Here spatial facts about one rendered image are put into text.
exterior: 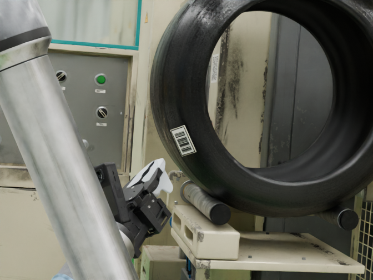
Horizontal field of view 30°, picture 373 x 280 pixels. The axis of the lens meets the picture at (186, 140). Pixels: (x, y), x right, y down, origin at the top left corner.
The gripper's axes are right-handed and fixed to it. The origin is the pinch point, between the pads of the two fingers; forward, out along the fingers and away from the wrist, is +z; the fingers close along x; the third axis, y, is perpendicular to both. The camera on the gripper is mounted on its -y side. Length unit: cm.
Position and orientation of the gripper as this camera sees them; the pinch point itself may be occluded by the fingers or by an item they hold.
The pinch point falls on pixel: (157, 160)
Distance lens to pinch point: 134.6
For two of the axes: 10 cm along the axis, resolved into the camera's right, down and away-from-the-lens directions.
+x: 7.2, -2.6, -6.5
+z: 4.1, -5.9, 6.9
